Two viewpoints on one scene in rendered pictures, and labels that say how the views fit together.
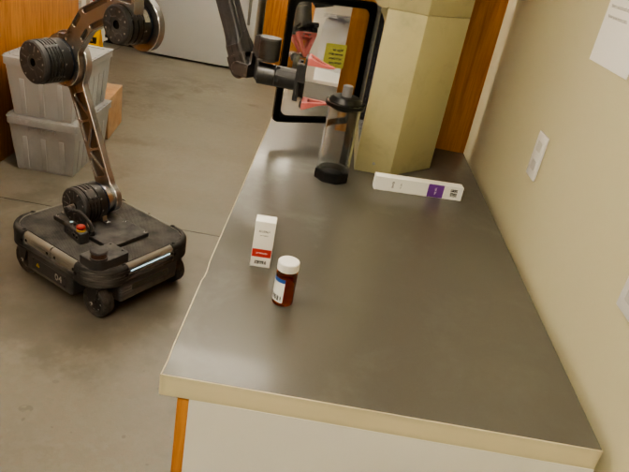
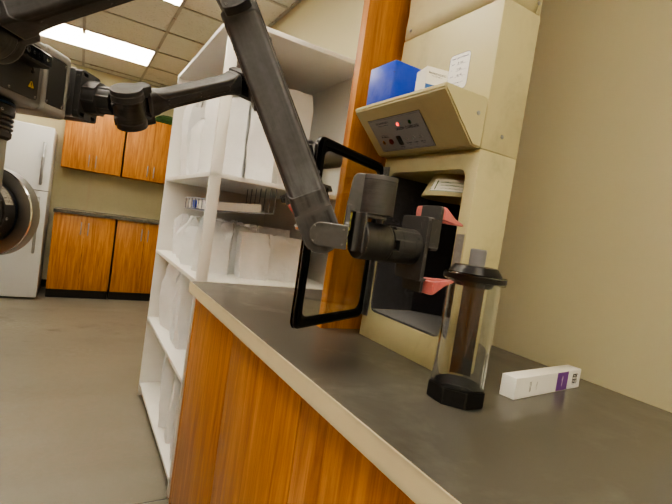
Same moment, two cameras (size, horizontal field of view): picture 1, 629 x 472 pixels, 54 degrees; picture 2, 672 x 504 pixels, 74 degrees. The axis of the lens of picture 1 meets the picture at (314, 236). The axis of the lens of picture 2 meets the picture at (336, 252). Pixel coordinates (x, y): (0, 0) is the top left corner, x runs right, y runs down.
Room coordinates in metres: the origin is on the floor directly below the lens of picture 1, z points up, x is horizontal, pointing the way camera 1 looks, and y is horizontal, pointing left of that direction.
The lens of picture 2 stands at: (1.12, 0.58, 1.21)
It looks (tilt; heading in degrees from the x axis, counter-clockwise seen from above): 3 degrees down; 331
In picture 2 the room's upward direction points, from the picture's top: 9 degrees clockwise
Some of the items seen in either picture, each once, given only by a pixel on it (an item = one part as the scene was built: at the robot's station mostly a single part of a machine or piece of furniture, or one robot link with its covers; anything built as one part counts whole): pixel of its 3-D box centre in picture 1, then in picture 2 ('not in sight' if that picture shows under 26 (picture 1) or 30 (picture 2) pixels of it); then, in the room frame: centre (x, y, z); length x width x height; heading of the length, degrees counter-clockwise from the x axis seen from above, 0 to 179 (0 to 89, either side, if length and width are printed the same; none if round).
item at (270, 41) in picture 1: (259, 55); (353, 212); (1.70, 0.24, 1.24); 0.12 x 0.09 x 0.11; 61
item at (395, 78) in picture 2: not in sight; (397, 90); (2.02, -0.02, 1.56); 0.10 x 0.10 x 0.09; 2
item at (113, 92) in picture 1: (94, 108); not in sight; (4.17, 1.70, 0.14); 0.41 x 0.32 x 0.28; 8
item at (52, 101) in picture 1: (62, 79); not in sight; (3.56, 1.64, 0.49); 0.60 x 0.42 x 0.33; 2
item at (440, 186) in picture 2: not in sight; (459, 190); (1.92, -0.18, 1.34); 0.18 x 0.18 x 0.05
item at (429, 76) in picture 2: not in sight; (430, 86); (1.89, -0.02, 1.54); 0.05 x 0.05 x 0.06; 77
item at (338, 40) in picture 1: (324, 62); (341, 237); (2.01, 0.07, 1.19); 0.30 x 0.01 x 0.40; 120
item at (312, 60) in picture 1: (316, 70); (438, 229); (1.69, 0.08, 1.23); 0.09 x 0.07 x 0.07; 91
